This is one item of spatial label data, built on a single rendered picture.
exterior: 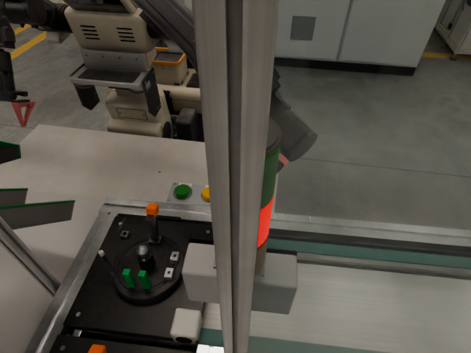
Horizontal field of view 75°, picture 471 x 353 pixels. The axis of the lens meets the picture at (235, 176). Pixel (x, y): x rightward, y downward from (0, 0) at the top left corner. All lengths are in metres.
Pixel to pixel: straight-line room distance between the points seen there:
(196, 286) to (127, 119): 1.06
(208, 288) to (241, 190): 0.20
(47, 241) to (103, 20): 0.68
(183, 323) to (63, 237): 0.46
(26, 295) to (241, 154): 0.76
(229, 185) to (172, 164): 0.85
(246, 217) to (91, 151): 0.99
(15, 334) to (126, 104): 0.83
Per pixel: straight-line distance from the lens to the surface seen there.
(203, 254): 0.34
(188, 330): 0.58
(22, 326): 0.84
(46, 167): 1.15
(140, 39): 1.13
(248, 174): 0.16
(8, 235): 0.63
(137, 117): 1.31
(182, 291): 0.63
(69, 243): 0.90
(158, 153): 1.06
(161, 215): 0.73
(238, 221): 0.21
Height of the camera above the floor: 1.53
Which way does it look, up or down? 45 degrees down
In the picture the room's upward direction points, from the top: straight up
